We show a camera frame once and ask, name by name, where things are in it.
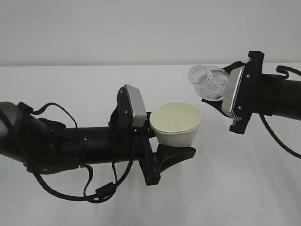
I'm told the black right camera cable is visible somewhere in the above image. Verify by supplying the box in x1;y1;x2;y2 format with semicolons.
260;65;301;158

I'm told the black camera cable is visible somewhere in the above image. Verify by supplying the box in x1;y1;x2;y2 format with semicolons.
260;65;301;158
30;102;132;203

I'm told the white paper cup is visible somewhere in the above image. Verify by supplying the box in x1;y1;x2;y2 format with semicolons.
150;101;202;147

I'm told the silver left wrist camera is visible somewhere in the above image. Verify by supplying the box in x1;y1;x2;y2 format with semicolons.
117;84;147;129

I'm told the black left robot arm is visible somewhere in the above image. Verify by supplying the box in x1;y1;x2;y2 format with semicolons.
0;102;196;186

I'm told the clear green-label water bottle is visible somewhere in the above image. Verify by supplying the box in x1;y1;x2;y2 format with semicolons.
188;65;229;102

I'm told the black left camera cable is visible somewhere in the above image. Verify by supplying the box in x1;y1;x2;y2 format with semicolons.
30;102;132;203

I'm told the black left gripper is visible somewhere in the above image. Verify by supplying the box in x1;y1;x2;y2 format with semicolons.
134;112;196;186

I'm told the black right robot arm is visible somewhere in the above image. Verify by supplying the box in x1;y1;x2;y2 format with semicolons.
202;51;301;134

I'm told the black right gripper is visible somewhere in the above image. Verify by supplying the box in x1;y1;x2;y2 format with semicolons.
201;51;264;134

